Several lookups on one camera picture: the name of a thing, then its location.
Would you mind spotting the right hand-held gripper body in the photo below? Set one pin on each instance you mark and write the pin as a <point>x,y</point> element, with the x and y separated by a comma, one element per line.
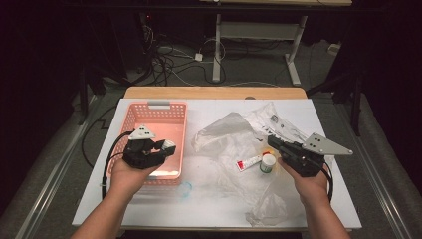
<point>318,146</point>

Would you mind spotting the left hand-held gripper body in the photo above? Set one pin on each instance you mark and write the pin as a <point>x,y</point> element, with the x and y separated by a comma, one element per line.
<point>141,154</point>

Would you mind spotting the small white-capped bottle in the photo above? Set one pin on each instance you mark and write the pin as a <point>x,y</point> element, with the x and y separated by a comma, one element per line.
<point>267,162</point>

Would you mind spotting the pink plastic basket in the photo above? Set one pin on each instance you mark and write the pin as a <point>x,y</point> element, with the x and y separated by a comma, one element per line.
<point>169,126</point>

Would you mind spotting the red and white tube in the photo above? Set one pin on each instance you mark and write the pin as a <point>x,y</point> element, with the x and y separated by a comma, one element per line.
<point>249,163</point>

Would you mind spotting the clear plastic smiley bag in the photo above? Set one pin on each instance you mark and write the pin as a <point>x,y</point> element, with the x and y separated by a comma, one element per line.
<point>225,156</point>

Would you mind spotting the person's left hand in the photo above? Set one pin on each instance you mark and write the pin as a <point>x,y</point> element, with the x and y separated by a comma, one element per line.
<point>127,179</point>

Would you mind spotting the person's right hand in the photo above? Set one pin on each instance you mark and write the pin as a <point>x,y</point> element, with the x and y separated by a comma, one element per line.
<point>312,189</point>

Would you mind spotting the black stand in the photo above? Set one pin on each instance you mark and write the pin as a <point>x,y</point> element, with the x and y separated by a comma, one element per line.
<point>355,106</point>
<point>83,99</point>

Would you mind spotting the white table mat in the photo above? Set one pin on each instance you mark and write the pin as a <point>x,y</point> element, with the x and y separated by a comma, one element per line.
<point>205,109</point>

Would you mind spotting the white power adapter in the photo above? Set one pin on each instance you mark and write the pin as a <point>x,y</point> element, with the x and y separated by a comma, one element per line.
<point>198,57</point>

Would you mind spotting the metal floor rail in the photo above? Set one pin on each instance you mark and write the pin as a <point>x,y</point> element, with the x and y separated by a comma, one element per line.
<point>381,192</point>
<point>49,186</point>

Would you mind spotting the white desk frame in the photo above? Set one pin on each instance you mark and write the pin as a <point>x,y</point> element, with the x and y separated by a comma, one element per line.
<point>217,49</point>

